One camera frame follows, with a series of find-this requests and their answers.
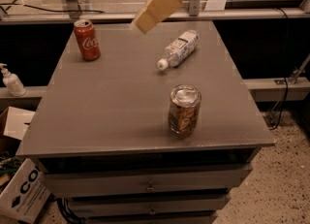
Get clear plastic water bottle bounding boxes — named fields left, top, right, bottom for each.
left=157, top=30, right=200, bottom=71

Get grey metal frame post right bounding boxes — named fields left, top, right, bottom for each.
left=188, top=0, right=200, bottom=16

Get red coke can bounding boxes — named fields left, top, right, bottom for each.
left=74, top=19, right=101, bottom=61

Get white printed cardboard box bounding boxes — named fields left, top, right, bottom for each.
left=0, top=159, right=50, bottom=224

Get open brown cardboard box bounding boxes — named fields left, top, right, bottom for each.
left=0, top=107, right=34, bottom=153

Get grey drawer cabinet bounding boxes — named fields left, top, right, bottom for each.
left=17, top=21, right=273, bottom=224

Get white pump dispenser bottle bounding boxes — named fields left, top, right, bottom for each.
left=0, top=63, right=26, bottom=97

